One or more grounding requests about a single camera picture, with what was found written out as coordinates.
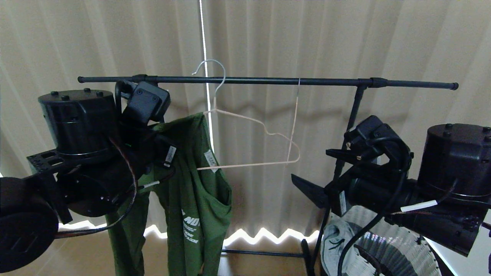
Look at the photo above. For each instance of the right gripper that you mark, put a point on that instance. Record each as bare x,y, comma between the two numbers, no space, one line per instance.
383,195

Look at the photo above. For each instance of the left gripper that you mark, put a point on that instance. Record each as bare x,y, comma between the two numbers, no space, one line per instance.
96,191

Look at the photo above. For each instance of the pink clothes hanger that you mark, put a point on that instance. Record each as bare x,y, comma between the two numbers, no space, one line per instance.
294,115
249,165

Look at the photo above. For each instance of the green printed sleeveless shirt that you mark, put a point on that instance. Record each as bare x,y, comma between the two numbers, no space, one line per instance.
191,191

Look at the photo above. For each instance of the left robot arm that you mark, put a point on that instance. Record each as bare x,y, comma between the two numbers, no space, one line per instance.
76,122

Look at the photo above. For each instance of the white laundry basket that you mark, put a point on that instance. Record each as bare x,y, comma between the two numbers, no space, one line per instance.
402,253

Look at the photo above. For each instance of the black clothes rack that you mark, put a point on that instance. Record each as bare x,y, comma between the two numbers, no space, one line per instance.
268,81

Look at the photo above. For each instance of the pale grey shorts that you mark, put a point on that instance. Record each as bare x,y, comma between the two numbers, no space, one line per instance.
333,249

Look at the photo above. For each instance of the beige curtain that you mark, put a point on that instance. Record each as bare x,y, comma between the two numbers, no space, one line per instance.
57,38

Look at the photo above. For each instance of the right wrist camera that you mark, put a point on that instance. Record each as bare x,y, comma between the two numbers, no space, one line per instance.
372,132

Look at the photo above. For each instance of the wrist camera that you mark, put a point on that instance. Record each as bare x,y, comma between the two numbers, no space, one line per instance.
147,101
372,132

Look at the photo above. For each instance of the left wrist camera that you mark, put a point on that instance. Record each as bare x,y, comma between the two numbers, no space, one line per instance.
147,101

